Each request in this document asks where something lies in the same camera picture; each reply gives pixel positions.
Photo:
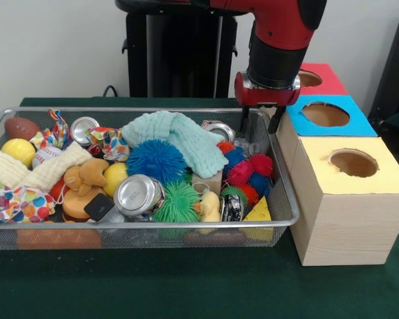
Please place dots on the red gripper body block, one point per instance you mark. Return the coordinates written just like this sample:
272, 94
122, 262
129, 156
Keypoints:
266, 96

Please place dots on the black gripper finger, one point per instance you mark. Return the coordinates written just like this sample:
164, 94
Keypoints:
244, 119
275, 121

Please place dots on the clear plastic bottle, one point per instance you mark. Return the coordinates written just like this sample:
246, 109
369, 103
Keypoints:
249, 146

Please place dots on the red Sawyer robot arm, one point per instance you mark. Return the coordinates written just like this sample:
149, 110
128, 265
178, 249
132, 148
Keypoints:
279, 20

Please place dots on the wooden box with three holes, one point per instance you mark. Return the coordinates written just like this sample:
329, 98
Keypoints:
345, 226

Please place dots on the mint green waffle cloth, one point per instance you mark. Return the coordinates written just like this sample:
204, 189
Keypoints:
186, 139

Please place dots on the yellow cheese wedge toy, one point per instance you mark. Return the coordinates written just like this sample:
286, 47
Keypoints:
261, 212

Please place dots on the blue spiky rubber ball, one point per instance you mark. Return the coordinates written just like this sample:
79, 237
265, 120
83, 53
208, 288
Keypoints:
156, 161

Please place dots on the green spiky rubber ball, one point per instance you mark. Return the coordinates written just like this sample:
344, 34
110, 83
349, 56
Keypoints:
179, 202

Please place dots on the silver drink can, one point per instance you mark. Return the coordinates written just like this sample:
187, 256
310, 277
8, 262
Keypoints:
138, 197

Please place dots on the brown plush toy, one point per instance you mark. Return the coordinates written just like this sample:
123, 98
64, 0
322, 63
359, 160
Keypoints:
86, 176

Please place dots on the dark green table cloth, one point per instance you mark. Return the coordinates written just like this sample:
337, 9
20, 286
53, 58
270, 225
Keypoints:
186, 289

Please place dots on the cream waffle cloth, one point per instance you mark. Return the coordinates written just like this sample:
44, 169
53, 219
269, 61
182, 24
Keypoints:
53, 166

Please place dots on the white toy baseball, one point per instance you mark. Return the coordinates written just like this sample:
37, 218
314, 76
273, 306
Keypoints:
46, 155

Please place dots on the brown toy football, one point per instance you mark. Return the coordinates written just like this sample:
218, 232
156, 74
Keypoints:
21, 128

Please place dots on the yellow tennis ball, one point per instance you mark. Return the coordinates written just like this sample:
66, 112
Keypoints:
18, 151

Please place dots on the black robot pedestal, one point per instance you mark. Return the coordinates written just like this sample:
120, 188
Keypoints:
136, 50

